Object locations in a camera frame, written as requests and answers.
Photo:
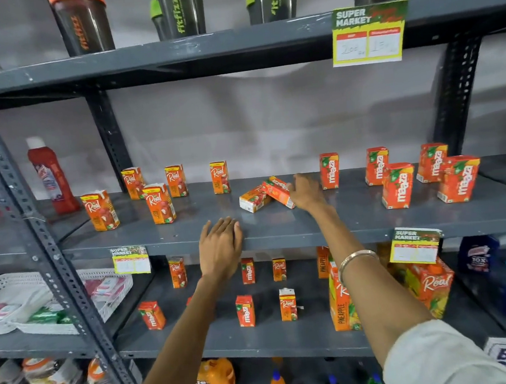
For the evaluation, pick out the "person's left hand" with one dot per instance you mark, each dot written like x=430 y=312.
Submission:
x=218 y=252

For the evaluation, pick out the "person's right hand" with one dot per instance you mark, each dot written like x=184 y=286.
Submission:
x=308 y=193

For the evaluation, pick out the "person's left middle finger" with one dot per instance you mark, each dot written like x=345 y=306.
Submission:
x=225 y=227

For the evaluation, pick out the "person's right fingers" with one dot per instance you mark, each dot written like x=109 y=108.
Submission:
x=297 y=183

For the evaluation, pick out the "person's left little finger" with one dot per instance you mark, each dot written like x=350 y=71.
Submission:
x=203 y=233

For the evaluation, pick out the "small orange fruit juice carton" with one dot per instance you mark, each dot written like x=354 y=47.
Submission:
x=253 y=200
x=277 y=192

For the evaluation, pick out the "person's right forearm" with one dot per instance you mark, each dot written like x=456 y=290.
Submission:
x=377 y=298

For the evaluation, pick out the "person's left forearm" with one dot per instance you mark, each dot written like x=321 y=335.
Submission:
x=183 y=350

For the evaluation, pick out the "small mango drink carton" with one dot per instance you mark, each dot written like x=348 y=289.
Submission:
x=248 y=271
x=458 y=179
x=330 y=171
x=397 y=186
x=431 y=160
x=376 y=166
x=245 y=311
x=152 y=316

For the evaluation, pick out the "small litchi juice carton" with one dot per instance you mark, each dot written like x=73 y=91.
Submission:
x=178 y=272
x=100 y=212
x=133 y=183
x=279 y=270
x=176 y=181
x=219 y=178
x=159 y=204
x=288 y=305

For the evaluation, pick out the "grey metal shelf rack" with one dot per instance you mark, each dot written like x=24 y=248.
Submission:
x=282 y=229
x=23 y=342

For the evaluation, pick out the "small yellow green price tag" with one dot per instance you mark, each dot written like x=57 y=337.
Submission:
x=131 y=261
x=414 y=246

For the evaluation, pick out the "silver bangle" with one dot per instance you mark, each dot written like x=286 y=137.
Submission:
x=355 y=255

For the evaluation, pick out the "pink white packets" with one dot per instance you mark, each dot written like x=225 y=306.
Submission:
x=104 y=286

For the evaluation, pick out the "large white plastic basket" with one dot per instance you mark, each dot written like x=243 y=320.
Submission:
x=112 y=301

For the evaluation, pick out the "large pineapple juice carton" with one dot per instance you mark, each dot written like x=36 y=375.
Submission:
x=341 y=308

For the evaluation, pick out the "orange soda bottle pack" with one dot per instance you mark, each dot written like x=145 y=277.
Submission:
x=214 y=382

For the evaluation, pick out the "red cleaner bottle white cap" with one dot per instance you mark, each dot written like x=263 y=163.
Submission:
x=52 y=178

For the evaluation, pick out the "large yellow green price tag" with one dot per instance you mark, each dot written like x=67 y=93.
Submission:
x=370 y=33

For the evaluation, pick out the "large mixed fruit juice carton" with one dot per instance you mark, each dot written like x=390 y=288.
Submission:
x=431 y=286

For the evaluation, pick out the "green packets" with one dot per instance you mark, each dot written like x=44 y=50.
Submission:
x=47 y=315

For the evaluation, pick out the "dark blue cleaner bottle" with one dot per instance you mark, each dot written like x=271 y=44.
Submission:
x=477 y=254

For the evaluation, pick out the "white sleeve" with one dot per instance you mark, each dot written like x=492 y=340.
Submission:
x=444 y=358

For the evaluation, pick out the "dark shaker bottle orange lid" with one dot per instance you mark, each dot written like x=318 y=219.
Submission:
x=81 y=25

